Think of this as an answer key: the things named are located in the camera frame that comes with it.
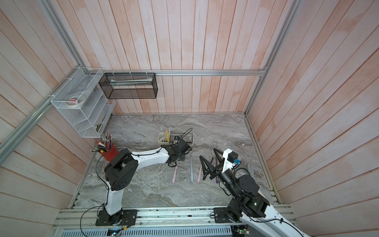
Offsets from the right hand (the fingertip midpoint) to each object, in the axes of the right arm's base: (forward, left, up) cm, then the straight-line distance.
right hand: (207, 152), depth 63 cm
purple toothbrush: (-11, -3, 0) cm, 11 cm away
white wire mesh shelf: (+19, +63, 0) cm, 66 cm away
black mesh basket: (+57, +53, -5) cm, 78 cm away
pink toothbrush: (+2, +17, -30) cm, 35 cm away
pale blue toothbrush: (+5, +7, -31) cm, 32 cm away
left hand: (+14, +15, -29) cm, 36 cm away
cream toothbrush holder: (+20, +23, -18) cm, 35 cm away
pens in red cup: (+14, +60, -18) cm, 64 cm away
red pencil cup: (+10, +57, -21) cm, 61 cm away
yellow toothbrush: (+21, +22, -18) cm, 35 cm away
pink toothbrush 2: (0, +2, -30) cm, 30 cm away
